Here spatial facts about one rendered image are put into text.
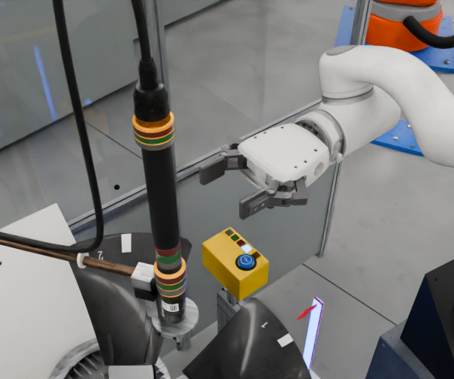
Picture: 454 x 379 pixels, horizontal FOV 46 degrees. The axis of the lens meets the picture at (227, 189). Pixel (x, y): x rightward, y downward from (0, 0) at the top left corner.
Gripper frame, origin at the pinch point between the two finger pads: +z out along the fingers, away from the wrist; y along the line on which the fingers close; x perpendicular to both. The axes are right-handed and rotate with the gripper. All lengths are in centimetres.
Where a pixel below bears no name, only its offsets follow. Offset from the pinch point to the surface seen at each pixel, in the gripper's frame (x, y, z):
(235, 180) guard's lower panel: -81, 70, -59
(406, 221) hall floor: -167, 59, -172
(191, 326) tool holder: -19.4, -3.3, 9.5
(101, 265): -10.9, 8.2, 16.4
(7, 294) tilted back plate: -38, 36, 27
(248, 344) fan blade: -47.4, 1.9, -6.6
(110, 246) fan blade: -23.8, 21.6, 9.5
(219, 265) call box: -60, 30, -21
